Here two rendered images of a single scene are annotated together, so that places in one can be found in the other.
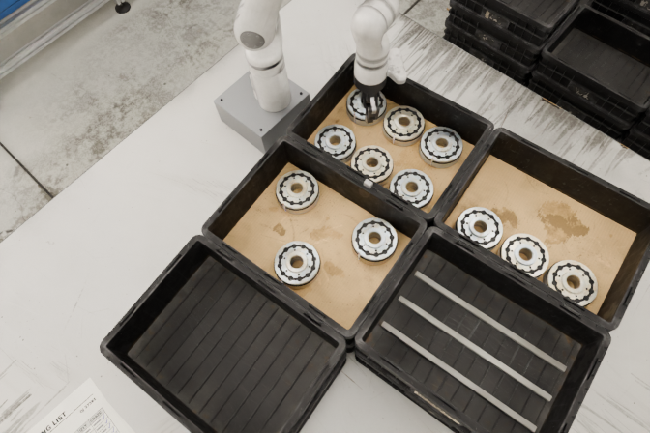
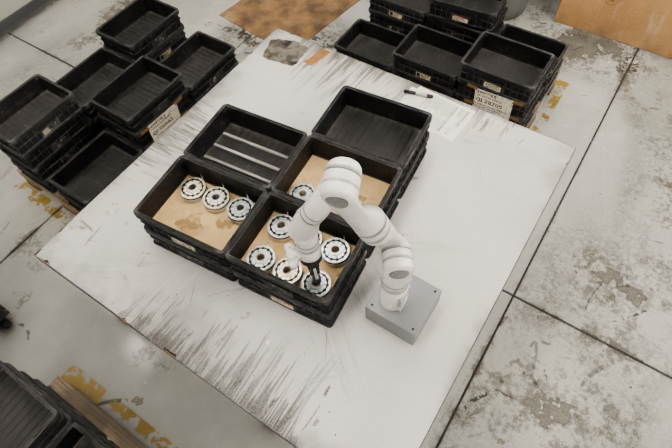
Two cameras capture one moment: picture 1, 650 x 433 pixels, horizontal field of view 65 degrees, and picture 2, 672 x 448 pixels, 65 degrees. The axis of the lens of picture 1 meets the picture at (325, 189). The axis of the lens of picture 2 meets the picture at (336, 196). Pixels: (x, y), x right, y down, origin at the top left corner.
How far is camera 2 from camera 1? 1.66 m
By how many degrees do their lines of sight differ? 61
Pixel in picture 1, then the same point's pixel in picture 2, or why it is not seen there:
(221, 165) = (424, 264)
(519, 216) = (214, 225)
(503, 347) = (233, 161)
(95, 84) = not seen: outside the picture
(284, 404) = (340, 125)
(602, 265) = (172, 205)
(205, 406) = (378, 119)
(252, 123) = not seen: hidden behind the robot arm
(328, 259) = not seen: hidden behind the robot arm
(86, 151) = (621, 406)
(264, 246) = (368, 188)
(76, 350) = (466, 150)
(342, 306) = (317, 166)
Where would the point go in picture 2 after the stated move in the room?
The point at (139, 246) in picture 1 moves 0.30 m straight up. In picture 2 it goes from (457, 204) to (469, 157)
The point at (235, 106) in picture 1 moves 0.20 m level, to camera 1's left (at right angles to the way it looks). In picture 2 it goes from (421, 286) to (476, 273)
